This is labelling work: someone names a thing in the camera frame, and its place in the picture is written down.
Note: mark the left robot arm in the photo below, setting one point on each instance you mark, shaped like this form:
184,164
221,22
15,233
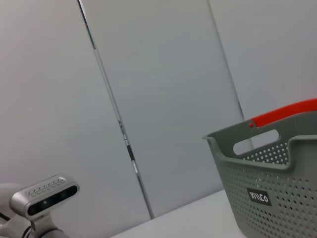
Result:
15,229

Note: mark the grey-green perforated storage bin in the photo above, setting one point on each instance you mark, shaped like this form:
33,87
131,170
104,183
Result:
272,198

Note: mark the thin metal pole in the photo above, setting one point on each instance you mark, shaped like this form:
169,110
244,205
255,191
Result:
112,104

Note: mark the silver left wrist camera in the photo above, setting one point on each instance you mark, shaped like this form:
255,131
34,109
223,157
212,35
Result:
44,196

